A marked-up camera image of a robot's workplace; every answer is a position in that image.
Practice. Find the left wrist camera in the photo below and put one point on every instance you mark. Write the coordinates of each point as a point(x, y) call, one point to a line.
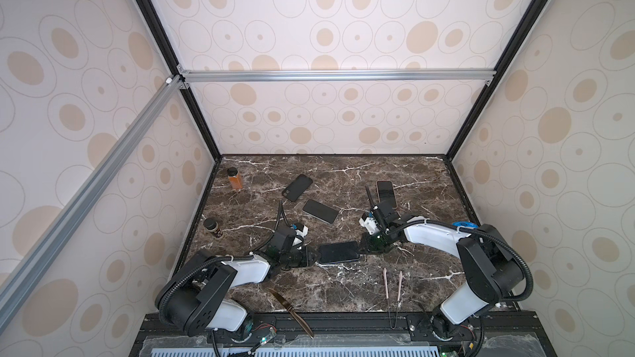
point(301, 232)

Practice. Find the wooden-handled knife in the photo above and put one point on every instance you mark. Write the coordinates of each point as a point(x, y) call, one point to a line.
point(291, 311)

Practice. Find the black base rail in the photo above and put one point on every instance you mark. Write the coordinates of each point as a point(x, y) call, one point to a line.
point(354, 334)

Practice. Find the aluminium frame bar left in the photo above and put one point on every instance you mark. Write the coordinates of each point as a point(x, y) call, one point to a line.
point(40, 258)

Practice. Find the aluminium frame bar back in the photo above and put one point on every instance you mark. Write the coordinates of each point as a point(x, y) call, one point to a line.
point(352, 75)

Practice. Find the blue round lid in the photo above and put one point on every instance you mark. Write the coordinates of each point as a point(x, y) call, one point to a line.
point(466, 224)

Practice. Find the orange bottle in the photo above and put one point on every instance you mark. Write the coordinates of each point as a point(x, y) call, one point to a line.
point(235, 178)

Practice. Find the right pink chopstick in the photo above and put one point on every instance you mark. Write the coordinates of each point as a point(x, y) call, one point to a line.
point(399, 293)

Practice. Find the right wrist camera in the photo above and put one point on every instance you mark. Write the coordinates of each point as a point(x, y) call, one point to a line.
point(368, 222)

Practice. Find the aluminium frame bar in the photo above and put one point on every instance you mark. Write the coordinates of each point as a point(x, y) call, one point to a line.
point(40, 258)
point(352, 75)

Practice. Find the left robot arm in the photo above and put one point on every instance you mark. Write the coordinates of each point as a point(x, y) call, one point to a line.
point(195, 299)

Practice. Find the pink phone case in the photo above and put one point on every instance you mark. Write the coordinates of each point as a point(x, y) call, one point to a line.
point(386, 193)

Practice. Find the dark jar with lid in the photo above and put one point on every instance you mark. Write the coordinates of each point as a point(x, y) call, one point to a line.
point(211, 225)

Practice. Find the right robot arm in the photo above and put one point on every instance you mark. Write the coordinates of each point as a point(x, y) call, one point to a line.
point(494, 271)

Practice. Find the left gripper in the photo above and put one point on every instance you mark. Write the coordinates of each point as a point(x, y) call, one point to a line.
point(306, 257)

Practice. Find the silver-edged phone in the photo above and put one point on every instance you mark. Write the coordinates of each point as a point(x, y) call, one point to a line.
point(320, 211)

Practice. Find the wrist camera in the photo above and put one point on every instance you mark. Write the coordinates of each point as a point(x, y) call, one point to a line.
point(368, 222)
point(301, 232)

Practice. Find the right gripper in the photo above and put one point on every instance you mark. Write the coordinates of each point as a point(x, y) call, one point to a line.
point(365, 247)

